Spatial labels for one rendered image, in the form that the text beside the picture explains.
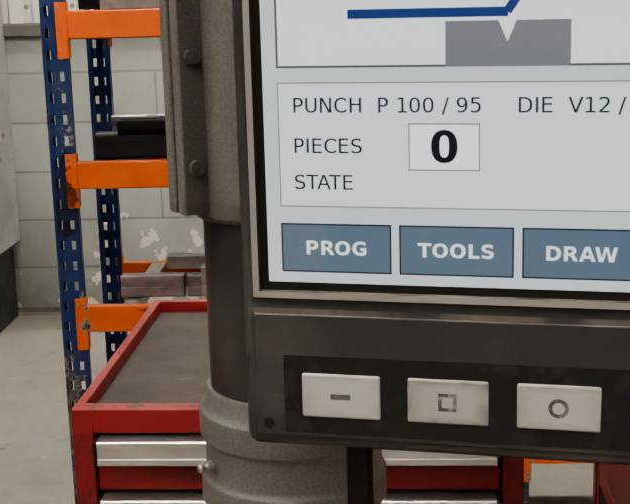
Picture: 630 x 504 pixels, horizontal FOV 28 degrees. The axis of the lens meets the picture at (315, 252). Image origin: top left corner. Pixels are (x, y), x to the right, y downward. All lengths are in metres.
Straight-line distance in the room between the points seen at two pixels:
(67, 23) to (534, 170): 2.47
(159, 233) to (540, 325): 5.10
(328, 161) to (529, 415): 0.15
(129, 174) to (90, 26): 0.35
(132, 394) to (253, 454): 0.78
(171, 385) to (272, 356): 0.95
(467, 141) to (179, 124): 0.20
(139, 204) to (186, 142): 4.92
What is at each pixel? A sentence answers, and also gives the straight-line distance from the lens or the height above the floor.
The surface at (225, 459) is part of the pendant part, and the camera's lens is 0.76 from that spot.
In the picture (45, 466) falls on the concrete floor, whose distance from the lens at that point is 4.03.
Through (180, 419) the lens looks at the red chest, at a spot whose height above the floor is 0.99.
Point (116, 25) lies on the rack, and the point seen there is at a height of 1.36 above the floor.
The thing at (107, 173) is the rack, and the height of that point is 1.02.
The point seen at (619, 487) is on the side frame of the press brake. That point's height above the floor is 0.79.
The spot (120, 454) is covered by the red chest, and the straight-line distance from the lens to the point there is 1.42.
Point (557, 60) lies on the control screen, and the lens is 0.55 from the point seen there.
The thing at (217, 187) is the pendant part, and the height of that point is 1.35.
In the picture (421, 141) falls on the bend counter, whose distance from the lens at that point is 0.56.
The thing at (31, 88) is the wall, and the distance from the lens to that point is 5.66.
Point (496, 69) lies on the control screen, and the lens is 0.55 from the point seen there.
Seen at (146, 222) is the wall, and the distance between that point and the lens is 5.63.
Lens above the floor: 1.46
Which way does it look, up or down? 12 degrees down
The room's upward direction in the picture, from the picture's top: 2 degrees counter-clockwise
